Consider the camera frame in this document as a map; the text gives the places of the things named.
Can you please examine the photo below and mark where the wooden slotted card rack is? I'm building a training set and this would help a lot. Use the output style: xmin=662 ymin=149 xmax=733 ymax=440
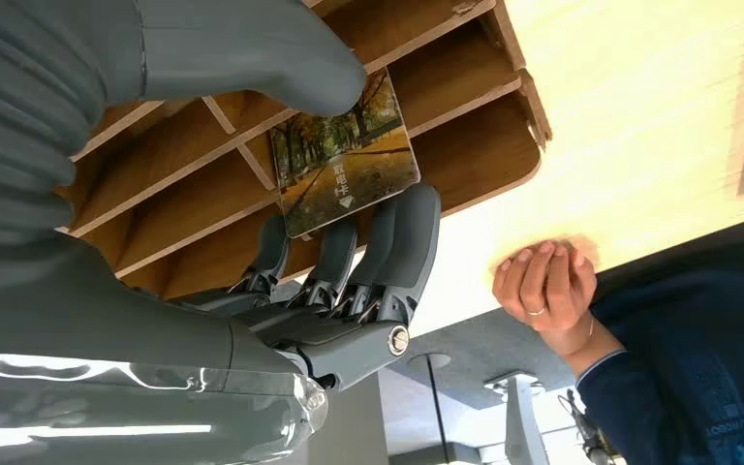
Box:
xmin=55 ymin=0 xmax=553 ymax=303

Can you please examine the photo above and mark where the person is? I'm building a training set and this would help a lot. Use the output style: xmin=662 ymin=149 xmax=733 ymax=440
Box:
xmin=575 ymin=214 xmax=744 ymax=465

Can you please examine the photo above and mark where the white stand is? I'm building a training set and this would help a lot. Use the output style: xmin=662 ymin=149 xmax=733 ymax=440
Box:
xmin=483 ymin=371 xmax=547 ymax=465

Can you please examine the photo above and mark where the black pole with round base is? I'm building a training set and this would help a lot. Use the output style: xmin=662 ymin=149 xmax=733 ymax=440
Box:
xmin=406 ymin=352 xmax=454 ymax=465

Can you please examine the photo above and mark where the grey ribbed right arm sleeve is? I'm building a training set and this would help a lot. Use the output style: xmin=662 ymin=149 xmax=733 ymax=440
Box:
xmin=0 ymin=0 xmax=146 ymax=248

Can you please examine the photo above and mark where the black cabled device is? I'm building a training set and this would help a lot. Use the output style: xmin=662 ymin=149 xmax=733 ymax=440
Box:
xmin=557 ymin=387 xmax=618 ymax=465

